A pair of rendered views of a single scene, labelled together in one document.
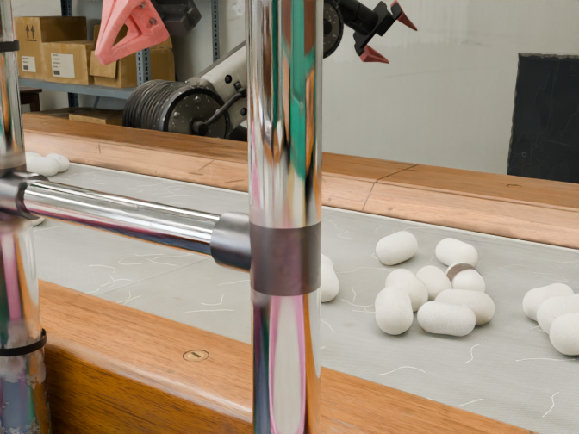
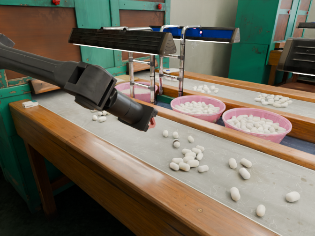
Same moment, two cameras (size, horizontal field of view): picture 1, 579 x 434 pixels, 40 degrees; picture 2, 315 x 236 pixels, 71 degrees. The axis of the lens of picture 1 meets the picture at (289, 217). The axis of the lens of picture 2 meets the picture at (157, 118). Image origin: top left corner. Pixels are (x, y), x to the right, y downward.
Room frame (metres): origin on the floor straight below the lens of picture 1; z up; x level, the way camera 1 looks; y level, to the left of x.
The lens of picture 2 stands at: (1.37, 0.25, 1.15)
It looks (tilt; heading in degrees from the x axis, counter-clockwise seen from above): 24 degrees down; 186
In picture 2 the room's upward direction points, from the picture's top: straight up
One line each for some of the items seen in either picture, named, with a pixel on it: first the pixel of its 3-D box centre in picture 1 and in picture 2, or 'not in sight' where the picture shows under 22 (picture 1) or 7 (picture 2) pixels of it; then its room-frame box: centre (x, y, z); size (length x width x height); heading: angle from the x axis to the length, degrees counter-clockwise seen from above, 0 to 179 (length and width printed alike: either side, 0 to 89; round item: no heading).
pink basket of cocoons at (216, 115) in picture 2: not in sight; (196, 112); (0.34, 0.35, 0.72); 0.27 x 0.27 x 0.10
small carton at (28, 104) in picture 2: not in sight; (30, 104); (0.44, -0.46, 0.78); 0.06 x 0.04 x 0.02; 145
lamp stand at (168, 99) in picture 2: not in sight; (179, 64); (0.02, 0.25, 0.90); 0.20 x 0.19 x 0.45; 55
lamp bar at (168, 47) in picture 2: not in sight; (112, 38); (0.41, -0.03, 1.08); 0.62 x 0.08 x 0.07; 55
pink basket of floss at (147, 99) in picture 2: not in sight; (136, 94); (0.08, -0.01, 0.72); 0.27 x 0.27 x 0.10
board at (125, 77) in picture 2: not in sight; (113, 81); (-0.04, -0.19, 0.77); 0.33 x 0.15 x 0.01; 145
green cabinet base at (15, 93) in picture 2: not in sight; (93, 114); (-0.27, -0.46, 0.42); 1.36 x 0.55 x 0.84; 145
